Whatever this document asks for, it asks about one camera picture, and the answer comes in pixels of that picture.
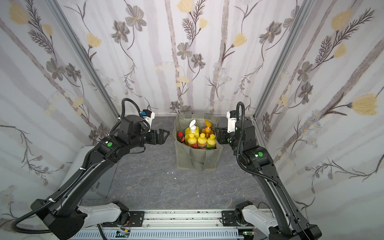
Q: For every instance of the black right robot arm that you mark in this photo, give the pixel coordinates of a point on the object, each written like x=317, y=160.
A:
x=288, y=223

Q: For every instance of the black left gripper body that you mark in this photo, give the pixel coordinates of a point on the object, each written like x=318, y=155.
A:
x=154, y=137

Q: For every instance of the large orange pump soap bottle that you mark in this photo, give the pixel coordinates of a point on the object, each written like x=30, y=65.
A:
x=207, y=130

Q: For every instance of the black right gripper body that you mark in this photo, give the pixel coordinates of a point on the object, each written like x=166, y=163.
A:
x=226, y=137

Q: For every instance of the green bottle red cap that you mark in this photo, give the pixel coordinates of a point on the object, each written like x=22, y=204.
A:
x=181, y=137

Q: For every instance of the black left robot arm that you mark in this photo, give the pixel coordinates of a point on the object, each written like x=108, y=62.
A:
x=60, y=213

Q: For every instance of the large yellow pump soap bottle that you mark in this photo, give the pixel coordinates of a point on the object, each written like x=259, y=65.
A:
x=192, y=129

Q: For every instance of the green fabric shopping bag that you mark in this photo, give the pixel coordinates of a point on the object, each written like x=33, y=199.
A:
x=189, y=158

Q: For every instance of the orange bottle yellow cap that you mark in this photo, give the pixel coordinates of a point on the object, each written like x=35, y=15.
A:
x=211, y=140
x=202, y=141
x=192, y=140

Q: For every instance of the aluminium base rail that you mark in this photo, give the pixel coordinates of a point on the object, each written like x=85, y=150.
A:
x=187, y=225

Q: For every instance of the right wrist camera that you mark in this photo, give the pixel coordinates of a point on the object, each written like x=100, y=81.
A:
x=232, y=119

